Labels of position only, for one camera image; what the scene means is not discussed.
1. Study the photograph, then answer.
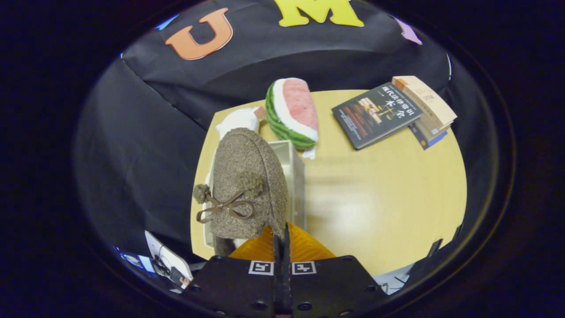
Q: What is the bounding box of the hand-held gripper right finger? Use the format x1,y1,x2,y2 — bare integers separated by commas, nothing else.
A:
282,222,389,318

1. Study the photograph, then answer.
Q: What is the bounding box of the blue cover book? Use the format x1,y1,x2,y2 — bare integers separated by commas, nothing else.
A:
408,123,449,151

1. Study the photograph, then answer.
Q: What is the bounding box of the white plush toy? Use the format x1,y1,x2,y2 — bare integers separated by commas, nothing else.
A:
215,106,267,142

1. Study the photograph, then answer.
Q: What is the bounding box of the black paperback book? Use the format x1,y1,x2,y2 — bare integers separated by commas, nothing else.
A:
331,82,423,151

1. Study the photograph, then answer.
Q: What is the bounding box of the cream fabric storage box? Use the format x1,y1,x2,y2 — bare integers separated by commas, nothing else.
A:
203,140,306,248

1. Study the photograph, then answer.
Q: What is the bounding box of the watermelon slice plush toy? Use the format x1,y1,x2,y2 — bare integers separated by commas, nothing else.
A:
265,78,319,151

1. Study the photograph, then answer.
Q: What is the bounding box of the brown fuzzy shoe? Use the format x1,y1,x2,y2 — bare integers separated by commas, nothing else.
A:
193,128,290,257

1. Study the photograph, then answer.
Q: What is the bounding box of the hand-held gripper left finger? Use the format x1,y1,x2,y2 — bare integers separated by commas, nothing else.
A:
181,223,284,318

